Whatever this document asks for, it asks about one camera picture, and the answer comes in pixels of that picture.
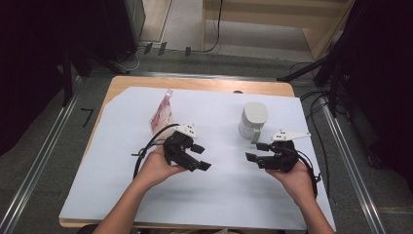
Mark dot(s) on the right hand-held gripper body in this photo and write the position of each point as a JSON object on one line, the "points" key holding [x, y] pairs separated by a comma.
{"points": [[282, 159]]}

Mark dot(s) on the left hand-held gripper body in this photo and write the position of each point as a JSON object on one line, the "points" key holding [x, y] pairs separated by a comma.
{"points": [[177, 146]]}

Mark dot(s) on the red and white pouch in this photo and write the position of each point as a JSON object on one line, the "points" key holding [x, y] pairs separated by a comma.
{"points": [[161, 115]]}

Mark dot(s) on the white lidded container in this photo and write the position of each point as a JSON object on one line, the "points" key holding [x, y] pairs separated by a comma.
{"points": [[254, 113]]}

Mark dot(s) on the person's right hand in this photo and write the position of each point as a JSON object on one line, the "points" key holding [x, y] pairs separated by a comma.
{"points": [[298, 182]]}

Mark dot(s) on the person's left hand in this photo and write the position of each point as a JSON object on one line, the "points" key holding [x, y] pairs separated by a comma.
{"points": [[156, 169]]}

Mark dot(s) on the white paper sheet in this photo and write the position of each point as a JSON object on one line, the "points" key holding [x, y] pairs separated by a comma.
{"points": [[211, 198]]}

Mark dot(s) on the black tripod stand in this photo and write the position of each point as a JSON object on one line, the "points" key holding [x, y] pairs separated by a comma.
{"points": [[308, 69]]}

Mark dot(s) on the black metal stand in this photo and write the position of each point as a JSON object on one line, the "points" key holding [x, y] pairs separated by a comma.
{"points": [[67, 84]]}

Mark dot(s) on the black curtain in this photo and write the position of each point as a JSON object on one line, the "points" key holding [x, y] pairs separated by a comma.
{"points": [[383, 81], [29, 65]]}

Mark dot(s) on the dark grey cabinet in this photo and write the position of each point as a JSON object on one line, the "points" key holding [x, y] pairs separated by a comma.
{"points": [[130, 22]]}

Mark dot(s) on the light wooden shelf unit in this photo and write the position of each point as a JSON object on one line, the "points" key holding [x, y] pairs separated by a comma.
{"points": [[259, 11]]}

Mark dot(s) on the metal floor rail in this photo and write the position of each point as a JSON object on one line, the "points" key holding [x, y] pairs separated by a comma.
{"points": [[354, 175], [39, 165]]}

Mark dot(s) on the small black floor bracket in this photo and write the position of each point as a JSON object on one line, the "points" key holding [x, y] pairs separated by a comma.
{"points": [[162, 48], [188, 51], [148, 48]]}

